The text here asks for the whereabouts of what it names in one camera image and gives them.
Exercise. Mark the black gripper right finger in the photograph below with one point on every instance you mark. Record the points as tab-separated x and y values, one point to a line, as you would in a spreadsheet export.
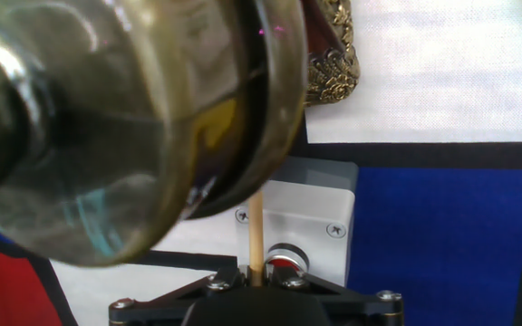
329	290

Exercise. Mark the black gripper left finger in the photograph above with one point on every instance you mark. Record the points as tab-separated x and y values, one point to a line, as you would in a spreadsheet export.
188	292

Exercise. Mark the grey box with red button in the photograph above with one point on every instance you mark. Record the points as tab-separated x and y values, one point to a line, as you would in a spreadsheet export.
311	208

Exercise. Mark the thin wooden stick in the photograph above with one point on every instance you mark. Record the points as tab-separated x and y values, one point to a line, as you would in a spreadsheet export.
256	235

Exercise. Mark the brown brass phone handset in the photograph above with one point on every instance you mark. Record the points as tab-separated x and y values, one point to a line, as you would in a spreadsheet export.
120	127

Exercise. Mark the colourful Mondrian pattern tablecloth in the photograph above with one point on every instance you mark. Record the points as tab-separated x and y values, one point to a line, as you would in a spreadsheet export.
442	235

